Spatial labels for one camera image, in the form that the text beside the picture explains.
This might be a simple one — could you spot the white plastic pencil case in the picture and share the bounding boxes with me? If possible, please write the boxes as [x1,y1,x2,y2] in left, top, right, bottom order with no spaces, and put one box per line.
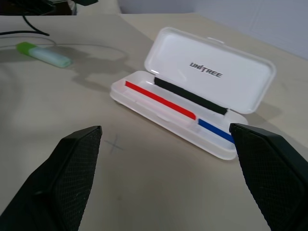
[109,26,276,161]

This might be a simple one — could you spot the green highlighter pen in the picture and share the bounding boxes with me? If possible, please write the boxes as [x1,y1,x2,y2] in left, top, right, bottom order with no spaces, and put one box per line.
[16,41,74,68]

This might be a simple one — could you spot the dark equipment behind table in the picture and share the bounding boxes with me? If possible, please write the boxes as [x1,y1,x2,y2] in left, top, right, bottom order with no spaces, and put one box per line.
[0,0,99,16]

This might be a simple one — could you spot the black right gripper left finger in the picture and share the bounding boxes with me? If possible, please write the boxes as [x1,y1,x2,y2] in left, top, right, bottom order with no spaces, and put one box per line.
[0,125,103,231]

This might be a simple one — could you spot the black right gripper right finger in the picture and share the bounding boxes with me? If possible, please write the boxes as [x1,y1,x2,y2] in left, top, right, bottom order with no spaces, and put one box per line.
[229,123,308,231]

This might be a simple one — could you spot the black cable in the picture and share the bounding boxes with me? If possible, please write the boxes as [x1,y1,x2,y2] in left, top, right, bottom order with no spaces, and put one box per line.
[0,14,51,37]

